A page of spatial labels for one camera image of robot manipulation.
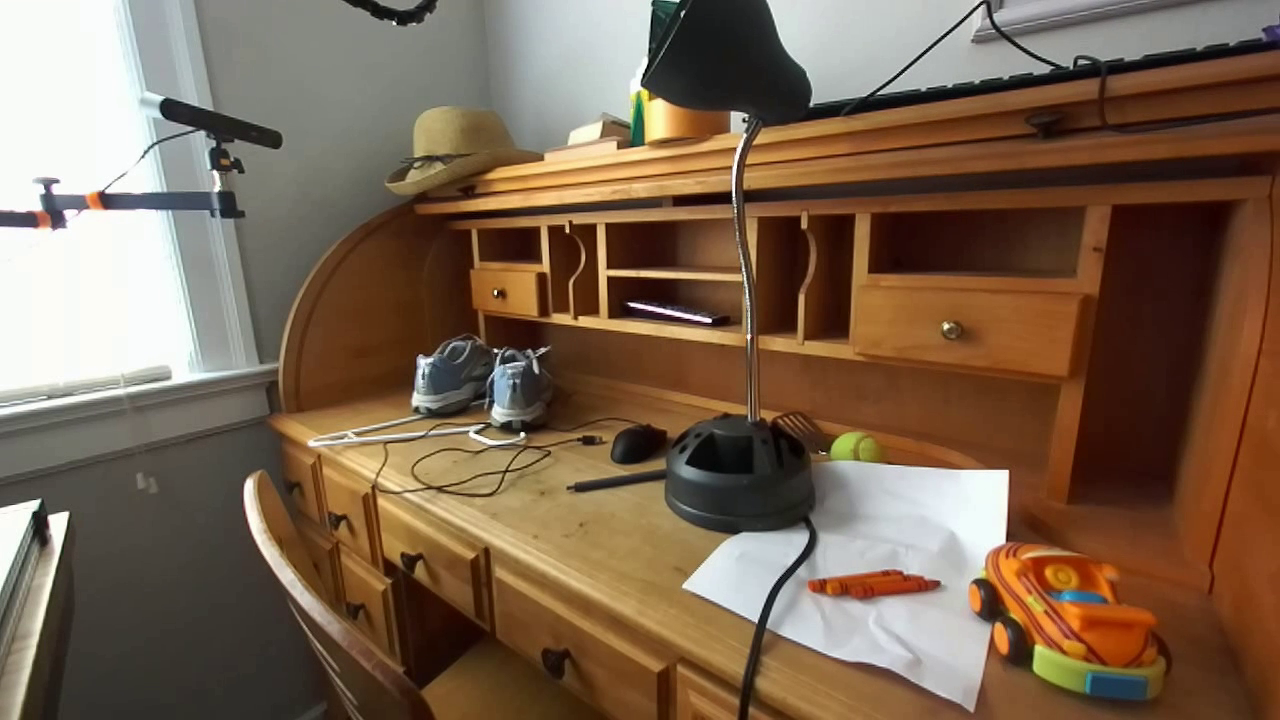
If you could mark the black gooseneck desk lamp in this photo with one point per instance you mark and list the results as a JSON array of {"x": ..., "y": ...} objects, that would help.
[{"x": 741, "y": 475}]

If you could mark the black computer mouse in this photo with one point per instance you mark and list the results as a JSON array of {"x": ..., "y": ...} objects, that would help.
[{"x": 641, "y": 446}]

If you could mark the black pen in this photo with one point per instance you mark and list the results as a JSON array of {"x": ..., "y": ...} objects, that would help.
[{"x": 618, "y": 480}]

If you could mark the blue grey sneaker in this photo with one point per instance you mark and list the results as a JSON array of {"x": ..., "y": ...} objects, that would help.
[
  {"x": 448, "y": 376},
  {"x": 522, "y": 389}
]

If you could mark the brass drawer knob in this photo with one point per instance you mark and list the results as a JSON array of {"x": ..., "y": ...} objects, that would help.
[
  {"x": 502, "y": 290},
  {"x": 950, "y": 331}
]

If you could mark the flat tan book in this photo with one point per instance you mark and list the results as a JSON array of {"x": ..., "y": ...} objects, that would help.
[{"x": 585, "y": 144}]

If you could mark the green tennis ball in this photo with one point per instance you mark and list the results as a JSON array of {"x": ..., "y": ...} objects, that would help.
[{"x": 859, "y": 446}]

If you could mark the yellow tape roll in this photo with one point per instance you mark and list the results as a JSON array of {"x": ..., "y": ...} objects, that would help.
[{"x": 680, "y": 121}]

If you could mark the white plastic clothes hanger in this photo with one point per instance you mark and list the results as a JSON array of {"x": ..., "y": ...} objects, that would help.
[{"x": 384, "y": 434}]

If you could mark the woven straw hat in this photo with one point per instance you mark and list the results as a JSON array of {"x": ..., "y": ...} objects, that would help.
[{"x": 452, "y": 149}]

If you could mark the white paper sheet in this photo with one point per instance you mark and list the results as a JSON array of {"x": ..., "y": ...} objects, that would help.
[{"x": 882, "y": 522}]

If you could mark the wooden roll-top desk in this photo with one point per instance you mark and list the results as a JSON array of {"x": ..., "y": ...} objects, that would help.
[{"x": 935, "y": 402}]

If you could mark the black drawer knob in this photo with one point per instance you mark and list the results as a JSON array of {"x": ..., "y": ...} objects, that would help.
[
  {"x": 409, "y": 561},
  {"x": 358, "y": 613},
  {"x": 555, "y": 663},
  {"x": 288, "y": 485},
  {"x": 333, "y": 522}
]

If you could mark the orange marker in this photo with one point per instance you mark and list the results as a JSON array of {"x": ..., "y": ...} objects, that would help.
[{"x": 872, "y": 585}]

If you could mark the wooden chair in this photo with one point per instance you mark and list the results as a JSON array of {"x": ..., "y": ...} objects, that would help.
[{"x": 345, "y": 641}]

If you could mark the orange toy car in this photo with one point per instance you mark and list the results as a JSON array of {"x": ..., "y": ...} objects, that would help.
[{"x": 1065, "y": 623}]

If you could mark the black keyboard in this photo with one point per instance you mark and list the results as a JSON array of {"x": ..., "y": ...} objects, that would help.
[{"x": 1065, "y": 73}]

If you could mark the white window frame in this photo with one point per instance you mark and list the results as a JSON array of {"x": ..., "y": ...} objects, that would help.
[{"x": 220, "y": 293}]

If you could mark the black wall ornament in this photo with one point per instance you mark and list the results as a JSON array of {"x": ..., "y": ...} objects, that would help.
[{"x": 395, "y": 11}]

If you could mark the black stereo camera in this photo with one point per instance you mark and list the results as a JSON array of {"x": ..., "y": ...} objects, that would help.
[{"x": 213, "y": 121}]

